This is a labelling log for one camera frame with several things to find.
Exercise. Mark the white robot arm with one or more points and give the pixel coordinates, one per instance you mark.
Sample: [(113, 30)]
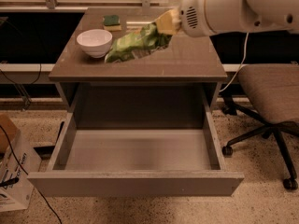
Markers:
[(252, 16)]

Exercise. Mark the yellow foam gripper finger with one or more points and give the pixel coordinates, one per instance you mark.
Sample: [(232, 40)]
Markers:
[(169, 23)]

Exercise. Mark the brown cardboard box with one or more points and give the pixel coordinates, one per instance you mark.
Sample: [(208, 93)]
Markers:
[(8, 133)]

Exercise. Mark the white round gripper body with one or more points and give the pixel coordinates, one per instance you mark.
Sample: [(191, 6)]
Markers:
[(196, 16)]

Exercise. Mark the white cardboard box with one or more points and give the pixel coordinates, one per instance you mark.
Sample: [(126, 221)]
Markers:
[(18, 161)]

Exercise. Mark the green jalapeno chip bag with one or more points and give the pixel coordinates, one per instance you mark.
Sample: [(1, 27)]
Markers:
[(137, 44)]

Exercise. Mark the white ceramic bowl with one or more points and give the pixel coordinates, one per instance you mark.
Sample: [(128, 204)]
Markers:
[(95, 42)]

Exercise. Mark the grey cabinet with top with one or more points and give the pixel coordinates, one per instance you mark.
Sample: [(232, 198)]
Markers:
[(138, 69)]

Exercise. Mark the green yellow sponge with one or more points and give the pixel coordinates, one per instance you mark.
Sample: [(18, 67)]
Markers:
[(111, 23)]

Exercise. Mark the open grey top drawer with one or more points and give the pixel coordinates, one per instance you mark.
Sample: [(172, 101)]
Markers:
[(130, 142)]

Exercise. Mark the brown office chair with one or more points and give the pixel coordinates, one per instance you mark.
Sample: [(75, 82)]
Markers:
[(273, 91)]

